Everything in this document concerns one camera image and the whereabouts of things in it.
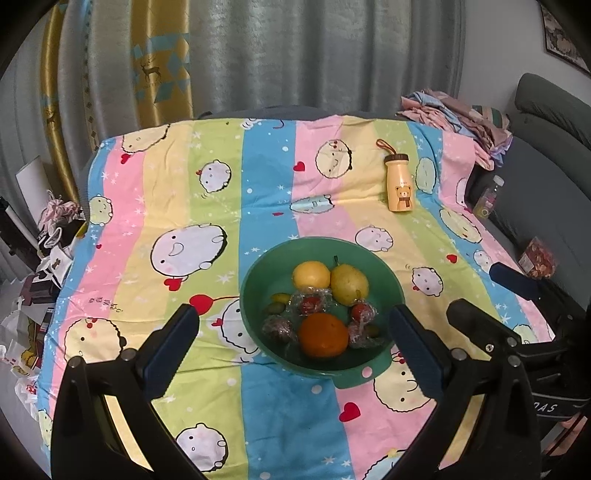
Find framed wall picture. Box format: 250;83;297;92
539;0;590;75

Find grey sofa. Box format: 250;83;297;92
465;73;590;306

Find yellow-green pear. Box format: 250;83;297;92
329;256;370;307

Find yellow bear water bottle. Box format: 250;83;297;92
376;138;415;213

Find orange fruit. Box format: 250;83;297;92
297;313;349;359

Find green olive fruit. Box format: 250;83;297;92
365;324;381;338
270;293;290;305
264;302;286;315

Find colourful cartoon bed sheet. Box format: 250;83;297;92
37;116;551;479

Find clutter pile of bags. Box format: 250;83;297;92
0;193;89;407

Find red tomato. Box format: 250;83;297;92
349;301;376;325
298;295;324;316

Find clear plastic bottle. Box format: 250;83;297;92
473;175;505;219

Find yellow lemon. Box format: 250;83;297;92
291;261;331;290

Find folded pink patterned clothes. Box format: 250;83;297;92
398;89;513;171

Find green plastic basin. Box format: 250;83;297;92
239;237;405;389

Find red patterned box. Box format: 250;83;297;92
518;237;557;279

